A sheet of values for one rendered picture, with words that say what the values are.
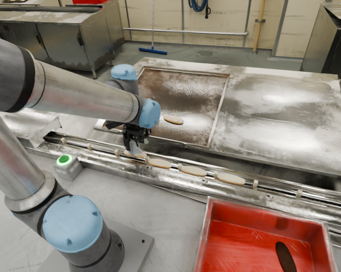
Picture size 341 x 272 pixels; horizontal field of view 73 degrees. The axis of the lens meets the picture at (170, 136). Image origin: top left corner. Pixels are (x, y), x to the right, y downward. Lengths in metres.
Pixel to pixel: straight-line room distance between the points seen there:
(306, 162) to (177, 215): 0.50
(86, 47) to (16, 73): 3.23
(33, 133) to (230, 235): 0.90
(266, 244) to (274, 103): 0.62
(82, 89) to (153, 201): 0.54
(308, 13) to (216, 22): 1.39
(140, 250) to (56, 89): 0.52
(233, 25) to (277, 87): 3.26
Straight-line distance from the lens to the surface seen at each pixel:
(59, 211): 0.60
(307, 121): 1.11
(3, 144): 0.54
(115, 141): 1.12
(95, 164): 0.98
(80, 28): 3.52
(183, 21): 4.61
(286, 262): 0.79
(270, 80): 1.29
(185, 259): 0.76
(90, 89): 0.45
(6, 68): 0.36
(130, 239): 0.77
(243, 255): 0.78
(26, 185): 0.60
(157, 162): 0.92
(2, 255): 0.95
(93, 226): 0.57
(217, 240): 0.78
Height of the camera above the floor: 1.52
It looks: 40 degrees down
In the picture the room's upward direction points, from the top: 4 degrees counter-clockwise
